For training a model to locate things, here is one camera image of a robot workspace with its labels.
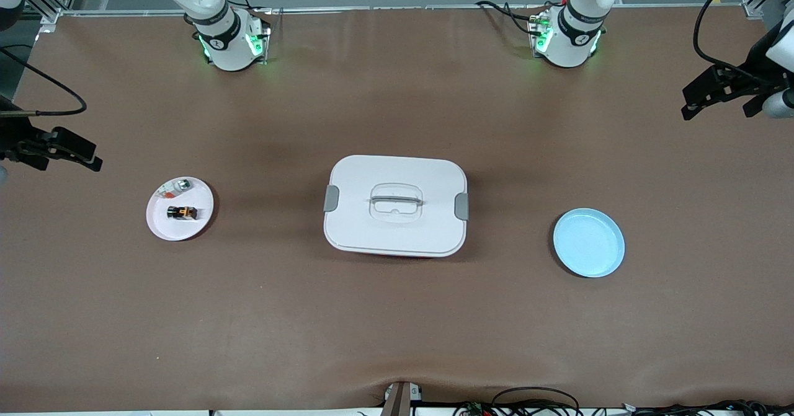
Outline black looped cable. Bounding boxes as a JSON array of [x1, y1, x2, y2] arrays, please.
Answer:
[[492, 387, 581, 416]]

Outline silver table edge rail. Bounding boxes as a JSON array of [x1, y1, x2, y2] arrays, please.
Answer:
[[59, 4, 748, 17]]

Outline black cable bundle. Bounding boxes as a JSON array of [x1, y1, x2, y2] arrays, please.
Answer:
[[620, 400, 794, 416]]

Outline brown table edge bracket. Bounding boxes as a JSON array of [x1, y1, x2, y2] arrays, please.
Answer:
[[380, 381, 424, 416]]

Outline light blue round plate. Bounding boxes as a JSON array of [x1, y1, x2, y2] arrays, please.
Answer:
[[553, 208, 626, 278]]

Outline pink round plate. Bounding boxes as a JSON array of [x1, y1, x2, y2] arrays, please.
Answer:
[[146, 176, 215, 242]]

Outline white lidded storage box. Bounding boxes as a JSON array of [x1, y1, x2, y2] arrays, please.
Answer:
[[323, 154, 470, 259]]

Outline black left arm base cables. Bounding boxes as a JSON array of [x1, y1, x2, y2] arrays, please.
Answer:
[[476, 0, 546, 37]]

